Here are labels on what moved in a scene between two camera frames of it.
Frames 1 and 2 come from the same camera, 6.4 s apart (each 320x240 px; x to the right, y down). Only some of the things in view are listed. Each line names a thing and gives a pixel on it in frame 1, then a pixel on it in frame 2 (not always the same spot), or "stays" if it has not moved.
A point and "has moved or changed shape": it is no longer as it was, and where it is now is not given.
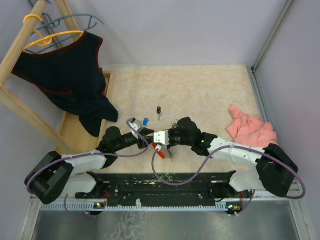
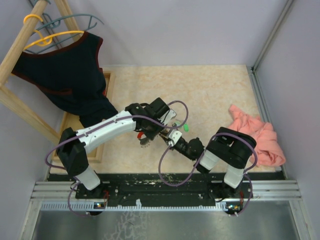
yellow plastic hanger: (47, 40) stays
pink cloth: (251, 131) stays
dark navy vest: (68, 70) stays
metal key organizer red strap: (163, 151) has moved or changed shape
